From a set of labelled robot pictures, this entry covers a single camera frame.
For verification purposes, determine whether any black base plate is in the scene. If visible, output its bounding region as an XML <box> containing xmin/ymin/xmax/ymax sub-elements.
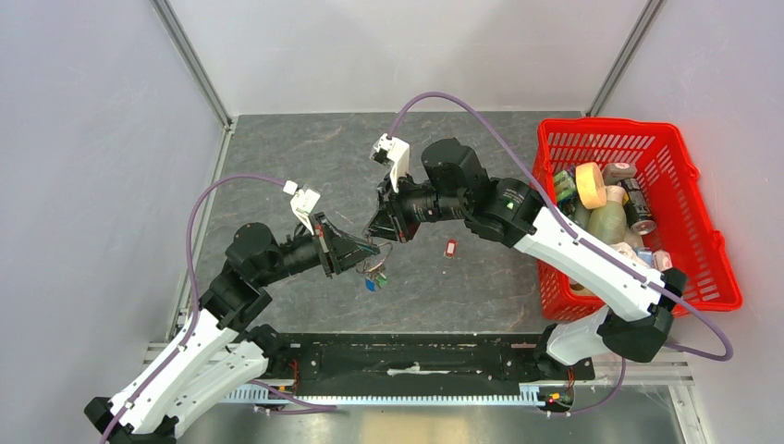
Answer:
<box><xmin>259</xmin><ymin>333</ymin><xmax>597</xmax><ymax>399</ymax></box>

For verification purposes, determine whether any white crumpled bag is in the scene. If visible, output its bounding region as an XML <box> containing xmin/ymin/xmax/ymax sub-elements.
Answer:
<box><xmin>610</xmin><ymin>241</ymin><xmax>656</xmax><ymax>269</ymax></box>

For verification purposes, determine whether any right aluminium frame post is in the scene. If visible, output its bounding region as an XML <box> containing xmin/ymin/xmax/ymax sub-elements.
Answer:
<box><xmin>585</xmin><ymin>0</ymin><xmax>666</xmax><ymax>117</ymax></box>

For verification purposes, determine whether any red plastic basket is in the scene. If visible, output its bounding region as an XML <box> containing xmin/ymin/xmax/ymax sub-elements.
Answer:
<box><xmin>533</xmin><ymin>117</ymin><xmax>743</xmax><ymax>312</ymax></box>

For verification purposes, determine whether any aluminium frame post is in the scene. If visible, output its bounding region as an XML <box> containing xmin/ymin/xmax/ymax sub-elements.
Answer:
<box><xmin>585</xmin><ymin>0</ymin><xmax>666</xmax><ymax>117</ymax></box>
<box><xmin>151</xmin><ymin>0</ymin><xmax>233</xmax><ymax>130</ymax></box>

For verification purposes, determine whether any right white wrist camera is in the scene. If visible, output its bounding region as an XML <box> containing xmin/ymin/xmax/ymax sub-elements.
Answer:
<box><xmin>370</xmin><ymin>133</ymin><xmax>410</xmax><ymax>193</ymax></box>

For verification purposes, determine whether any metal keyring with keys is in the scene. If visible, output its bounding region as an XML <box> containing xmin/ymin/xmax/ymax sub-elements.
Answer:
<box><xmin>354</xmin><ymin>241</ymin><xmax>393</xmax><ymax>292</ymax></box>

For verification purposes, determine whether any red key tag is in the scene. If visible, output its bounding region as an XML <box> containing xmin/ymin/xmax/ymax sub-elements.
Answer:
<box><xmin>444</xmin><ymin>239</ymin><xmax>458</xmax><ymax>259</ymax></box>

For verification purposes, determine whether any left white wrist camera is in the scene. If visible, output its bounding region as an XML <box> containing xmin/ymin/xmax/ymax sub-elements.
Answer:
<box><xmin>283</xmin><ymin>180</ymin><xmax>321</xmax><ymax>234</ymax></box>

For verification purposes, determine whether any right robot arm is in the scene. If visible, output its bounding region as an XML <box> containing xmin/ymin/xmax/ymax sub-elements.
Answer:
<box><xmin>365</xmin><ymin>134</ymin><xmax>686</xmax><ymax>378</ymax></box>

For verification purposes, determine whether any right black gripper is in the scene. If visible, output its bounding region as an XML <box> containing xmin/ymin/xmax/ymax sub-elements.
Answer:
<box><xmin>362</xmin><ymin>169</ymin><xmax>469</xmax><ymax>243</ymax></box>

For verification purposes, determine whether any green bottle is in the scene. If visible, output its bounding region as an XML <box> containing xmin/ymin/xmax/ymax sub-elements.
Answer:
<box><xmin>586</xmin><ymin>201</ymin><xmax>627</xmax><ymax>244</ymax></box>

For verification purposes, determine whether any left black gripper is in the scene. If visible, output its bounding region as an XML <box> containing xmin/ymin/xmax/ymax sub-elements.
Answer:
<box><xmin>256</xmin><ymin>211</ymin><xmax>380</xmax><ymax>286</ymax></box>

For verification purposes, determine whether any black drink can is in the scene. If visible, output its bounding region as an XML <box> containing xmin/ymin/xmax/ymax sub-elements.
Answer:
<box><xmin>619</xmin><ymin>178</ymin><xmax>657</xmax><ymax>236</ymax></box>

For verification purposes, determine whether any yellow tape roll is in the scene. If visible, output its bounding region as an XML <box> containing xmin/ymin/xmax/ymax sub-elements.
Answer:
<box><xmin>575</xmin><ymin>162</ymin><xmax>606</xmax><ymax>210</ymax></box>

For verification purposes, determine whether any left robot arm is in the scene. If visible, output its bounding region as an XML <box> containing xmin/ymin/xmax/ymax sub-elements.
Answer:
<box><xmin>84</xmin><ymin>213</ymin><xmax>380</xmax><ymax>443</ymax></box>

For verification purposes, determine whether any left aluminium frame post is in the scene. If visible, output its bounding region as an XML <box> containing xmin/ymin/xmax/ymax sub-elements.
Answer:
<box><xmin>151</xmin><ymin>0</ymin><xmax>233</xmax><ymax>130</ymax></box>

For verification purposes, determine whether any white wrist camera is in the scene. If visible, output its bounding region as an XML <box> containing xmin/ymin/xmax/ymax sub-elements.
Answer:
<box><xmin>370</xmin><ymin>133</ymin><xmax>410</xmax><ymax>193</ymax></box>
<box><xmin>283</xmin><ymin>180</ymin><xmax>321</xmax><ymax>234</ymax></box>

